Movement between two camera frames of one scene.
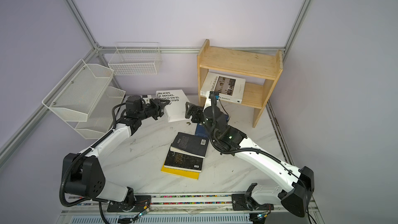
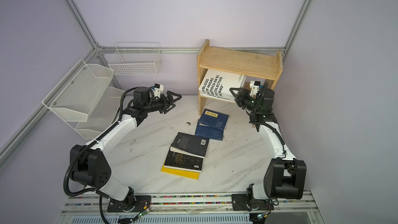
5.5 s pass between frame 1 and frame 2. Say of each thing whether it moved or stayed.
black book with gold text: stayed
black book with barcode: stayed
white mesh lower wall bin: stayed
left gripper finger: moved
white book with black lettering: moved
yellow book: stayed
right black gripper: moved
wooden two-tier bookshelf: stayed
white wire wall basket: stayed
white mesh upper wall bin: stayed
